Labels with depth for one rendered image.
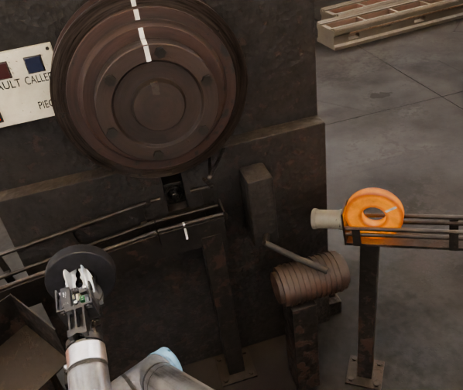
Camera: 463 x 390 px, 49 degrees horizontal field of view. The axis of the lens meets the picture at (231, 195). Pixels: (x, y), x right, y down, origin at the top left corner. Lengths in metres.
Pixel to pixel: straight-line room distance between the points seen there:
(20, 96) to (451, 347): 1.64
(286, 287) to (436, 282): 0.93
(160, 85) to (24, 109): 0.41
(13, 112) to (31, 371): 0.64
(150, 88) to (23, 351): 0.73
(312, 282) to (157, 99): 0.71
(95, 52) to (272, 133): 0.58
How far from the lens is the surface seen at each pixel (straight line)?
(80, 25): 1.19
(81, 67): 1.20
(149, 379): 1.05
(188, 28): 1.19
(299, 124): 1.53
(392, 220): 1.42
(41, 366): 1.37
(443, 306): 2.19
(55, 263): 1.16
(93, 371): 1.00
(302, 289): 1.51
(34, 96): 1.38
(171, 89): 1.15
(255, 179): 1.42
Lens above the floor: 1.57
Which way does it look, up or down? 34 degrees down
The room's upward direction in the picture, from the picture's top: 9 degrees counter-clockwise
